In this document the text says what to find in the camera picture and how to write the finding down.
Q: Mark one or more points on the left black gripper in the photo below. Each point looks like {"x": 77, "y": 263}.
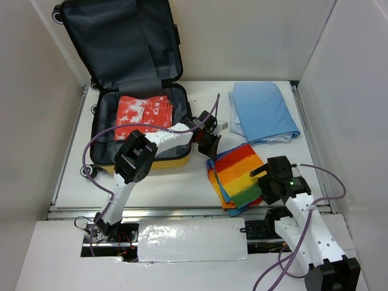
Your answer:
{"x": 211, "y": 150}

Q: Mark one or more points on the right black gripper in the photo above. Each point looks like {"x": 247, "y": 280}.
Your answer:
{"x": 268, "y": 195}

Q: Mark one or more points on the rainbow striped cloth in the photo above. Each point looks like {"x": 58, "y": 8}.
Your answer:
{"x": 229, "y": 175}

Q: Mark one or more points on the light blue shirt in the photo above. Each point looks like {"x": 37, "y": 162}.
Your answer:
{"x": 260, "y": 113}

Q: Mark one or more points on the red white patterned cloth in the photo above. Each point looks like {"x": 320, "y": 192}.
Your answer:
{"x": 157, "y": 110}

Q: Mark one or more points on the yellow suitcase with grey lining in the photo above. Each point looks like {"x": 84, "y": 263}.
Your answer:
{"x": 129, "y": 48}

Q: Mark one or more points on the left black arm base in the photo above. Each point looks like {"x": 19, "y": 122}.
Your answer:
{"x": 121, "y": 241}

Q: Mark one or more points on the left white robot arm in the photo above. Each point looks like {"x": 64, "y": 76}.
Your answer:
{"x": 134, "y": 160}

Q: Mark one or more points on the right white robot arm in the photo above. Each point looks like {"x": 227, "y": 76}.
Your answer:
{"x": 299, "y": 223}

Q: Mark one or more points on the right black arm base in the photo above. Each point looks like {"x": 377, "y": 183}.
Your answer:
{"x": 260, "y": 233}

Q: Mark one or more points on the white foil cover sheet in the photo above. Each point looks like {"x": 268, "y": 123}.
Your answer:
{"x": 191, "y": 240}

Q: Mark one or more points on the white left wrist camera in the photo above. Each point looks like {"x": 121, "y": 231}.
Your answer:
{"x": 222, "y": 125}

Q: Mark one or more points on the aluminium front rail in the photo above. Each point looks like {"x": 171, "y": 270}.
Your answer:
{"x": 55, "y": 213}

